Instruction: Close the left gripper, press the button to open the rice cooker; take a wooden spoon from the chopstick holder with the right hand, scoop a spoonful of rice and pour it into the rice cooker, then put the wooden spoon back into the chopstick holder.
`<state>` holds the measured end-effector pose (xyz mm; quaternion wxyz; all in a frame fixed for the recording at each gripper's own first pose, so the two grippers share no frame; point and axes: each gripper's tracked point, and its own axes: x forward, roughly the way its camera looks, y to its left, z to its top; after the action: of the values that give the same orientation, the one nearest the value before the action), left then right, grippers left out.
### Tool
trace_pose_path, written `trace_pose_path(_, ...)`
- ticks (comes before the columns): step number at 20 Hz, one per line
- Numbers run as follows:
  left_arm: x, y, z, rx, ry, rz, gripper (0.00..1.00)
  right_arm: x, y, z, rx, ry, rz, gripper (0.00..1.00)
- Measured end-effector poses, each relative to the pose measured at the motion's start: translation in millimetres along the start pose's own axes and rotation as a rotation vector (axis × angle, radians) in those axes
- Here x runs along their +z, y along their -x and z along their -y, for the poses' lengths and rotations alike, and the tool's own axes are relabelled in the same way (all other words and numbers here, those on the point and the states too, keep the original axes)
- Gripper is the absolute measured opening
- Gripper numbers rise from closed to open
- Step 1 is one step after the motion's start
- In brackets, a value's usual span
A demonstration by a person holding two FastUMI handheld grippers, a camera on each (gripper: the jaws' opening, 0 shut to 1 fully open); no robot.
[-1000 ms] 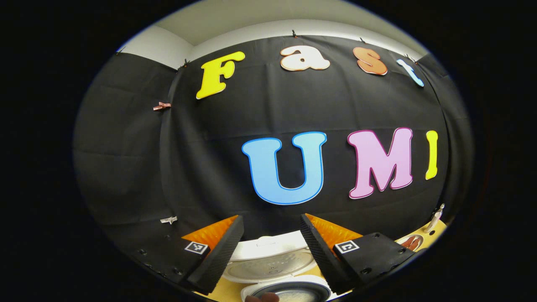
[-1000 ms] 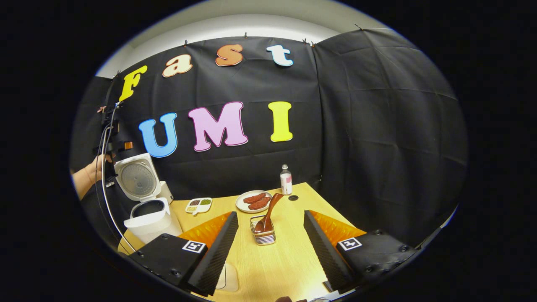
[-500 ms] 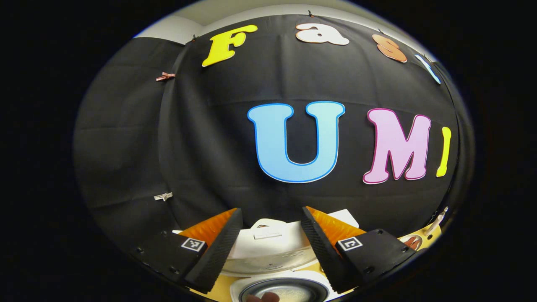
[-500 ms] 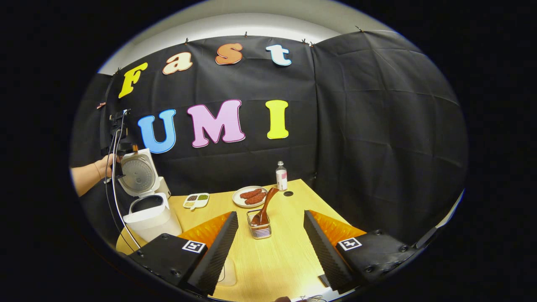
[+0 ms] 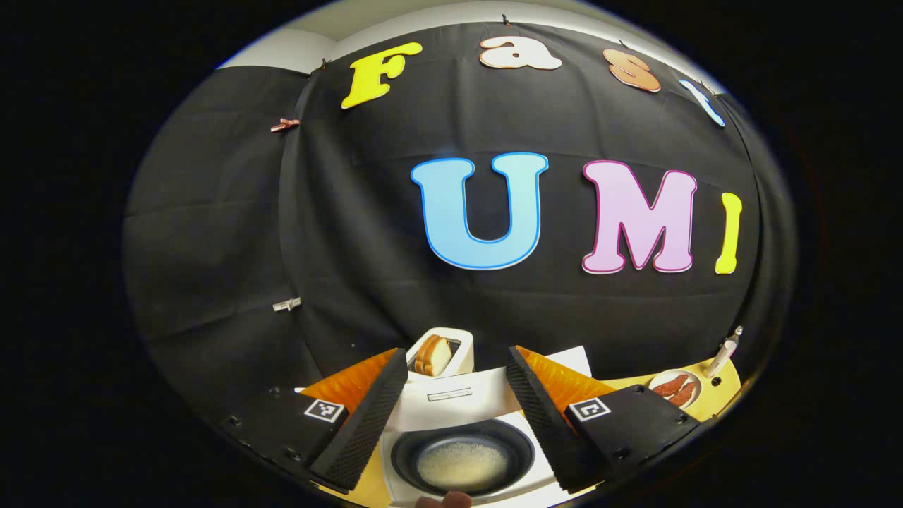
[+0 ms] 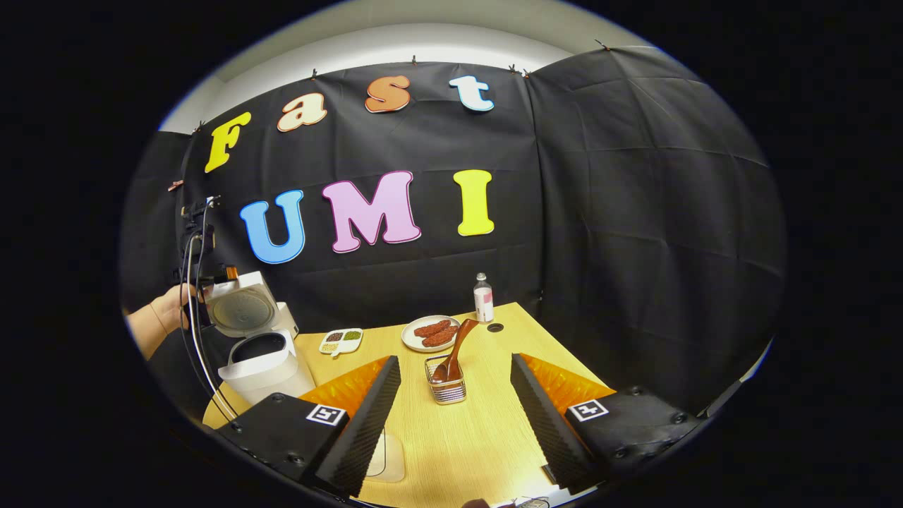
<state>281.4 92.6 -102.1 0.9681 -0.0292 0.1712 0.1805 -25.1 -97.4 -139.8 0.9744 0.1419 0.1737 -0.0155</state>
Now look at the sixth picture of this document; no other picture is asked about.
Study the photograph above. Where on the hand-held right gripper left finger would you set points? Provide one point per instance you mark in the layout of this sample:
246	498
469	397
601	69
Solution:
363	423

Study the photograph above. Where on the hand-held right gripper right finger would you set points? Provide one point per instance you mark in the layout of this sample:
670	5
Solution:
543	423

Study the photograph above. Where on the white rice cooker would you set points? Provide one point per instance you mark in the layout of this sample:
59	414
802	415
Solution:
268	370

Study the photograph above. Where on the brown wooden spoon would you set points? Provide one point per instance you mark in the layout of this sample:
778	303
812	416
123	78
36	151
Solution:
458	346

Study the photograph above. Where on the small white box appliance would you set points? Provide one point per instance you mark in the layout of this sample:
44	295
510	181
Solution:
288	321

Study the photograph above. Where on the white divided dish of beans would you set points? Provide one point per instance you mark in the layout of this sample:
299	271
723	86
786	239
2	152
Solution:
341	342

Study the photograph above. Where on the white round plate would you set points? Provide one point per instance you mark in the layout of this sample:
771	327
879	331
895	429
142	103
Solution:
410	339

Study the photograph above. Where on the red-brown sausage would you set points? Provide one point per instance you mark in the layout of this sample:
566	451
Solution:
432	328
441	337

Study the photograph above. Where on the clear bottle with pink label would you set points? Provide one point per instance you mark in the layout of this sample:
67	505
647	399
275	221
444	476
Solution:
483	303

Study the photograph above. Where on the black backdrop cloth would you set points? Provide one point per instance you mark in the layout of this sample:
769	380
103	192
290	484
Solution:
635	212

